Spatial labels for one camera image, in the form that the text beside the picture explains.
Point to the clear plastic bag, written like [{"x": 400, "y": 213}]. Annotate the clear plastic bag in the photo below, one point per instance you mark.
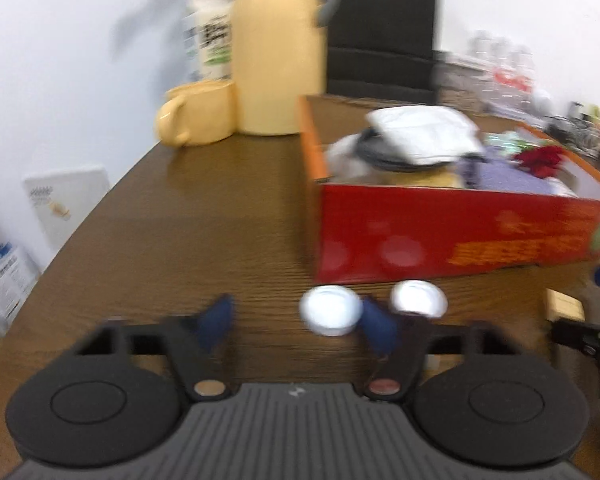
[{"x": 507, "y": 142}]

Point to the clear water bottle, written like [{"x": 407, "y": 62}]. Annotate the clear water bottle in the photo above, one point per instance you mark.
[
  {"x": 482, "y": 45},
  {"x": 504, "y": 67},
  {"x": 525, "y": 72}
]

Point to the yellow mug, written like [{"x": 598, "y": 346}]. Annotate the yellow mug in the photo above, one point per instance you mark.
[{"x": 205, "y": 115}]

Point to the small wooden block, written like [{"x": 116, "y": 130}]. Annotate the small wooden block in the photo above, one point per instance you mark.
[{"x": 564, "y": 305}]

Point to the white cloth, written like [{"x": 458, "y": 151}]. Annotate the white cloth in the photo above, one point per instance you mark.
[{"x": 425, "y": 132}]

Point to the white drink carton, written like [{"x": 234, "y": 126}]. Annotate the white drink carton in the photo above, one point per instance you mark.
[{"x": 207, "y": 40}]

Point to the yellow plush toy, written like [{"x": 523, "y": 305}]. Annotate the yellow plush toy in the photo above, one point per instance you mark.
[{"x": 425, "y": 178}]

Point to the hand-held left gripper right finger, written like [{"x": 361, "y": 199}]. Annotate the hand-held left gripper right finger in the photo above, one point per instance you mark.
[{"x": 380, "y": 330}]

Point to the white leaflet on wall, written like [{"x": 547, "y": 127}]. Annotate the white leaflet on wall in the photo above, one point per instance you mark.
[{"x": 70, "y": 205}]

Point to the red artificial rose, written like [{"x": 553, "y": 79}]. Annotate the red artificial rose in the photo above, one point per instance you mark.
[{"x": 542, "y": 160}]

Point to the clear lidded food container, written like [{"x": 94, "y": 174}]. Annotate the clear lidded food container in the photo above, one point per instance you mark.
[{"x": 462, "y": 90}]

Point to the black paper bag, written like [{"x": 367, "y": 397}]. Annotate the black paper bag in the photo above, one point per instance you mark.
[{"x": 380, "y": 25}]

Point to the red cardboard box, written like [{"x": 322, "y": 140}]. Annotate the red cardboard box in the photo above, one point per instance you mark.
[{"x": 430, "y": 230}]

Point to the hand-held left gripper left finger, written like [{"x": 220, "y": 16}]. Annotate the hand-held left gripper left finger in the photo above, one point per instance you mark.
[{"x": 215, "y": 321}]

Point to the yellow thermos jug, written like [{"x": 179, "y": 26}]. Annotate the yellow thermos jug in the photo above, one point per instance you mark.
[{"x": 275, "y": 60}]

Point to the blue and white boxes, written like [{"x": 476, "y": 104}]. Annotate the blue and white boxes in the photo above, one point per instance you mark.
[{"x": 5, "y": 280}]

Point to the white bottle cap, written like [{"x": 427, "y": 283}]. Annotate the white bottle cap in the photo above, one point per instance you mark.
[
  {"x": 419, "y": 299},
  {"x": 330, "y": 310}
]

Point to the purple cloth pouch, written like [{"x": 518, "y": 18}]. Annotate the purple cloth pouch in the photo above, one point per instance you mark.
[{"x": 505, "y": 180}]

